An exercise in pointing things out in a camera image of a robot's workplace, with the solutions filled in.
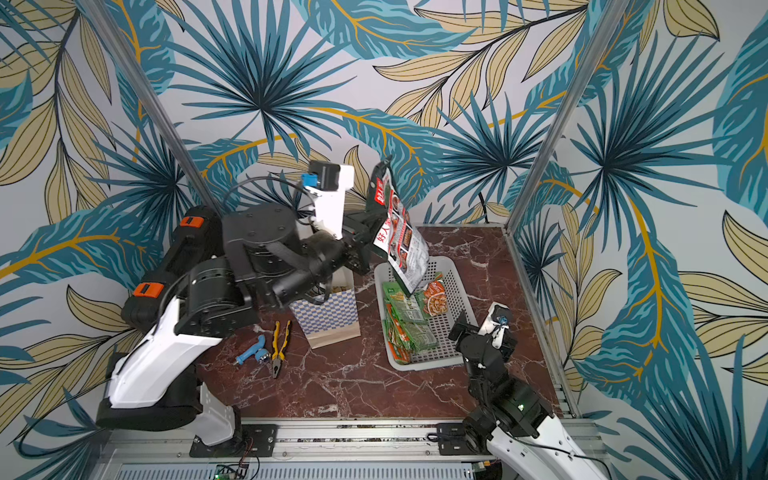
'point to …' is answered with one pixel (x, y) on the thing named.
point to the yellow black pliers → (279, 353)
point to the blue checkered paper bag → (334, 320)
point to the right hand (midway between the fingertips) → (479, 320)
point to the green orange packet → (411, 316)
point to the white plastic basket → (447, 354)
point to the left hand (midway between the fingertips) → (385, 223)
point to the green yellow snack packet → (436, 301)
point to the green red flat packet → (398, 342)
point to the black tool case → (198, 240)
